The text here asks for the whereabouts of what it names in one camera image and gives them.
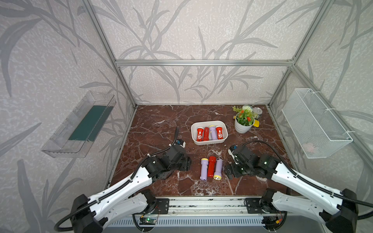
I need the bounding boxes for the purple flashlight yellow head down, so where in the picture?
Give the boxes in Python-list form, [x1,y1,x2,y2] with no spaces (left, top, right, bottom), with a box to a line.
[213,158,223,181]

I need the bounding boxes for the all-red flashlight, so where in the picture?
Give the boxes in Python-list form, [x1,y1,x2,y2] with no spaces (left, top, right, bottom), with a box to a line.
[203,127,209,141]
[207,156,217,178]

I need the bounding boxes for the red flashlight white cap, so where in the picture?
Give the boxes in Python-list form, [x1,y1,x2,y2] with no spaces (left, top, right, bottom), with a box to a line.
[215,126,224,140]

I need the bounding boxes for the red flashlight white head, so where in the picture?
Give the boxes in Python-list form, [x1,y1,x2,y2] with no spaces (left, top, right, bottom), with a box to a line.
[196,127,204,142]

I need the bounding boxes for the white plastic storage box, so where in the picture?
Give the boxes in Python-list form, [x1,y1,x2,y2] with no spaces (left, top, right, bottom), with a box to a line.
[190,120,228,146]

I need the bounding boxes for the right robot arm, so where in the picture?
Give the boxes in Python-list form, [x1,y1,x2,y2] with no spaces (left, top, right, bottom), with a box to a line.
[224,142,373,233]

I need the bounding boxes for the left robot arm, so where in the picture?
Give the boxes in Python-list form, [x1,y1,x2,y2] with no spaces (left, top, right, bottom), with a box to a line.
[54,128,191,233]

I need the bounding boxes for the yellow small object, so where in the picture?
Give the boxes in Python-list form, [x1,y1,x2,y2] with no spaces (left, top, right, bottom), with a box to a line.
[253,119,260,128]

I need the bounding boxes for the white potted flower plant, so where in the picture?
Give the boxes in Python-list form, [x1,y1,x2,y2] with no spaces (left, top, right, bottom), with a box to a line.
[233,105,257,134]

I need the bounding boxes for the green circuit board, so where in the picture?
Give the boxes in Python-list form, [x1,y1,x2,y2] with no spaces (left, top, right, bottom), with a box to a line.
[139,216,157,225]

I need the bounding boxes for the metal tin can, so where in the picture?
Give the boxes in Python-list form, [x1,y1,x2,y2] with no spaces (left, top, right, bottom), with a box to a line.
[253,107,263,119]

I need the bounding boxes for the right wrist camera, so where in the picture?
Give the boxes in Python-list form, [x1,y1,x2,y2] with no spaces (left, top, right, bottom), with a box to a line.
[228,145,237,162]

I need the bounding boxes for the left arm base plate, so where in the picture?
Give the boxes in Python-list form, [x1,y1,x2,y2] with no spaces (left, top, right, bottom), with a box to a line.
[144,199,170,215]

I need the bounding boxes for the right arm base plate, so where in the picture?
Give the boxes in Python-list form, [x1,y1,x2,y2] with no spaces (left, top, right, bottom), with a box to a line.
[244,198,271,214]

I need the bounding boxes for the white wire mesh basket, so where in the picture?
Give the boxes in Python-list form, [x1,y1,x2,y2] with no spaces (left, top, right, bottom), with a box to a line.
[282,88,353,159]

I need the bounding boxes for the clear plastic wall shelf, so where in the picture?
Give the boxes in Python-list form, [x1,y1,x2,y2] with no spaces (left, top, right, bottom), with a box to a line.
[41,91,117,158]

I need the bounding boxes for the aluminium frame rail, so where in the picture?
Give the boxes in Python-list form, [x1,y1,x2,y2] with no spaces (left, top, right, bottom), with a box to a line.
[115,60,292,67]

